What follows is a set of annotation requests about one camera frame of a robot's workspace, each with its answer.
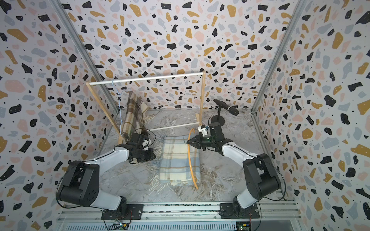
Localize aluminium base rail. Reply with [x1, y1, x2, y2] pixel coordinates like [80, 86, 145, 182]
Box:
[56, 201, 305, 231]

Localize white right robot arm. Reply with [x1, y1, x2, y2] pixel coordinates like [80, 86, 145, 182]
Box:
[187, 122, 281, 218]

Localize orange plastic hanger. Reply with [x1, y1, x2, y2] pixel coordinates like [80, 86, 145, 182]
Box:
[187, 128, 198, 190]

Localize green circuit board left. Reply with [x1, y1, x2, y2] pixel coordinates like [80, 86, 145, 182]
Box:
[115, 219, 131, 231]

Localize brown plaid scarf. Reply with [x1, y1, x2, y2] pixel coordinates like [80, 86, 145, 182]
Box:
[121, 91, 148, 142]

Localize blue plaid scarf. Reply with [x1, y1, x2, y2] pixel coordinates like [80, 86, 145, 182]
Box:
[147, 136, 201, 191]

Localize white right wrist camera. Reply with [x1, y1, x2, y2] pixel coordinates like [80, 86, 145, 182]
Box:
[198, 125, 208, 137]

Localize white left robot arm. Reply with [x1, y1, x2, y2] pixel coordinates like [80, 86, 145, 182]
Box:
[55, 133, 156, 220]

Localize black microphone on stand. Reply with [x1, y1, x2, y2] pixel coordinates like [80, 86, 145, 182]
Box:
[210, 99, 240, 128]

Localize light blue wire hanger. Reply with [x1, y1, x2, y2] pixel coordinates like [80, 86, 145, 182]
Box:
[112, 80, 127, 137]

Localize wooden clothes rack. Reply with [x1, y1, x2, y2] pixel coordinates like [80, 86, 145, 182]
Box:
[86, 71, 206, 143]

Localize green circuit board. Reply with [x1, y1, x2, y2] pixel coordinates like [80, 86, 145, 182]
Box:
[236, 221, 251, 231]
[115, 219, 131, 231]

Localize green circuit board right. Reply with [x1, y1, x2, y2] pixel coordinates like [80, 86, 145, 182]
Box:
[236, 221, 251, 231]

